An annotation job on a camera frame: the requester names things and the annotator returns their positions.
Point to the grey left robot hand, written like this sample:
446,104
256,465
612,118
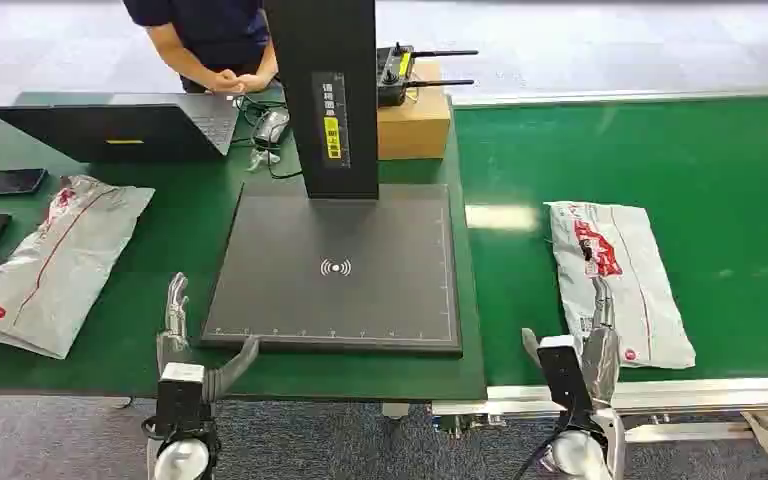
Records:
173,344

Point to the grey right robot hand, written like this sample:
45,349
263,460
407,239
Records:
601,364

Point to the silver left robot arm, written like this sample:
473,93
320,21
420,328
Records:
182,458

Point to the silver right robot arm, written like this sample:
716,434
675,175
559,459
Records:
583,454

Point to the grey parcel bag red print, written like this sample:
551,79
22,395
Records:
622,285

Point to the green table mat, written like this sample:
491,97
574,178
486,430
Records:
178,225

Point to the grey parcel bag red stripe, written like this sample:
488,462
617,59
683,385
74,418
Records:
59,265

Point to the black scanner platform with column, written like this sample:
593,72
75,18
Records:
338,265

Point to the green conveyor belt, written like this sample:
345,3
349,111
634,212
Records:
722,199

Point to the clear scanner stand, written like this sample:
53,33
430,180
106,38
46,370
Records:
263,159

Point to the black laptop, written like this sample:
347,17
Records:
132,129

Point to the black smartphone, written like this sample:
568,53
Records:
5,182

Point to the person's right hand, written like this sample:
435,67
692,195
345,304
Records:
225,81

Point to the person's hand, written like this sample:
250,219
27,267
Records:
253,83
225,81

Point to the person's left hand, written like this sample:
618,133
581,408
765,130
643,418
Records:
253,83

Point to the brown cardboard box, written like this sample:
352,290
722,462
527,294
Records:
417,122

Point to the person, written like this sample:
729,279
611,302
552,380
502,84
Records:
215,30

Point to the black remote controller with antennas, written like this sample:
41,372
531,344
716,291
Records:
394,76

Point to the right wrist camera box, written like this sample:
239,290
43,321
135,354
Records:
563,374

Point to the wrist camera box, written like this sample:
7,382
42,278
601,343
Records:
563,374
178,397

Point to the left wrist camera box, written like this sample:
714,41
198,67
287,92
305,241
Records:
178,397

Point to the silver conveyor frame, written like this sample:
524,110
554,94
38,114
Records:
689,394

